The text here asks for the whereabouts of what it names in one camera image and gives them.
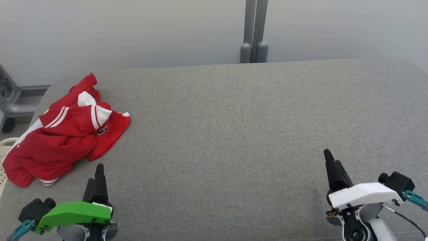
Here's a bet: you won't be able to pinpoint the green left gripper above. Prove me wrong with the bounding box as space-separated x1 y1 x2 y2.
35 163 114 234

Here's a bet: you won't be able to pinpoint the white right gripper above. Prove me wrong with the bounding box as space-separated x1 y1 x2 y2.
324 149 404 210

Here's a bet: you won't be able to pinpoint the red basketball shorts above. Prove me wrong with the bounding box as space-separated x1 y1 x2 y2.
3 112 131 187

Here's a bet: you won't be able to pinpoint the red basketball jersey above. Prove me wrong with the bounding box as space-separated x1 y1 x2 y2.
39 73 131 135

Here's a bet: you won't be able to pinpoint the cream perforated laundry basket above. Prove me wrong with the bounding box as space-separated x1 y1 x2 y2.
0 137 20 198

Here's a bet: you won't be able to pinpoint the left camera cable teal plug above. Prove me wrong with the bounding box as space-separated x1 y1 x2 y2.
7 219 36 241

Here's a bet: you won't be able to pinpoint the thin black right gripper cable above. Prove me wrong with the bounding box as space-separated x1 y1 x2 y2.
381 204 428 239

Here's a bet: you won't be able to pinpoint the grey metal wheeled frame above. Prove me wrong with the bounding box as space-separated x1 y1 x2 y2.
0 64 51 133

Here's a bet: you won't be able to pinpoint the grey double partition post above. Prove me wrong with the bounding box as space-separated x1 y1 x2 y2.
240 0 269 63

